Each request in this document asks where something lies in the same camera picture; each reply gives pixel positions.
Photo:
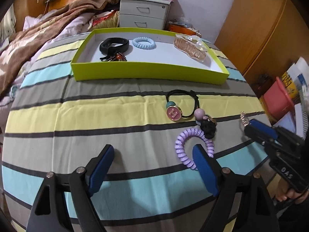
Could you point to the yellow pillow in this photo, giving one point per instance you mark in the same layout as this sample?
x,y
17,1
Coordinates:
x,y
106,23

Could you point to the brown patterned blanket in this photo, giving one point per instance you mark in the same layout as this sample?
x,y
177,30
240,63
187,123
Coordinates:
x,y
36,38

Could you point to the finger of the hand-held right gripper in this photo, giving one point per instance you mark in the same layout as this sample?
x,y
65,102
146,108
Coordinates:
x,y
256,136
264,130

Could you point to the black scrunchie pink ball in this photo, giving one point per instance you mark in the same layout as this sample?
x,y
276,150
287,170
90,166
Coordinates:
x,y
208,128

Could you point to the yellow printed box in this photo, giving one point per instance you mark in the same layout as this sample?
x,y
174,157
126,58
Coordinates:
x,y
292,87

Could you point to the black wristband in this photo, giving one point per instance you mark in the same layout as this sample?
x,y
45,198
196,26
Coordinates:
x,y
105,47

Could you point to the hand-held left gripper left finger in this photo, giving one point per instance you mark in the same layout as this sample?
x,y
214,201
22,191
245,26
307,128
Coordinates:
x,y
100,171

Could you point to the white nightstand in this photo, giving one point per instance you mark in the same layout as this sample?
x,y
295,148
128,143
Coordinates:
x,y
142,12

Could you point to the striped tablecloth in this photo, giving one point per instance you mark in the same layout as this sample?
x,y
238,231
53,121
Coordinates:
x,y
96,116

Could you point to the gold rhinestone hair clip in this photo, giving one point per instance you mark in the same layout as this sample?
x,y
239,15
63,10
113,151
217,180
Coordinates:
x,y
244,119

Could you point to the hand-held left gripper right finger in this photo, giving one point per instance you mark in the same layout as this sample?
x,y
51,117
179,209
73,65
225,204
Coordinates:
x,y
205,169

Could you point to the green cardboard box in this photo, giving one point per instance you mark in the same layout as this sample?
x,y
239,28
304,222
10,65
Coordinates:
x,y
144,71

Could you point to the narrow wooden wardrobe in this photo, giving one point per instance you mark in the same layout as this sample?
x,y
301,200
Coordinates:
x,y
31,2

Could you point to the beige claw hair clip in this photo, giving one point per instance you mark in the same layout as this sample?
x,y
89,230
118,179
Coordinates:
x,y
190,49

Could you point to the person's right hand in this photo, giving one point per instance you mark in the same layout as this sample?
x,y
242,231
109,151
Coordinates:
x,y
286,195

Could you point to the pink plastic bin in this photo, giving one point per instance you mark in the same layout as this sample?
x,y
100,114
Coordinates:
x,y
277,101

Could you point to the orange storage box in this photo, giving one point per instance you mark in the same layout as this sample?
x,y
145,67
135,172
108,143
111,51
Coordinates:
x,y
183,29

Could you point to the wide wooden wardrobe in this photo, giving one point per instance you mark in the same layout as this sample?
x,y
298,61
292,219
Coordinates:
x,y
260,29

